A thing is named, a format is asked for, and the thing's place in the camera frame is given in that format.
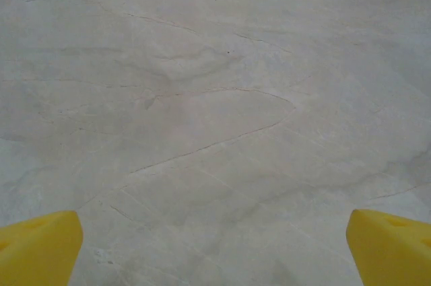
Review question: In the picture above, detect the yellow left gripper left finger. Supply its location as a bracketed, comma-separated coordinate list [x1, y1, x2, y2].
[0, 210, 84, 286]

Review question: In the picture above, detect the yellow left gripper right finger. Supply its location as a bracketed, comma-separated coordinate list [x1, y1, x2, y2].
[347, 209, 431, 286]

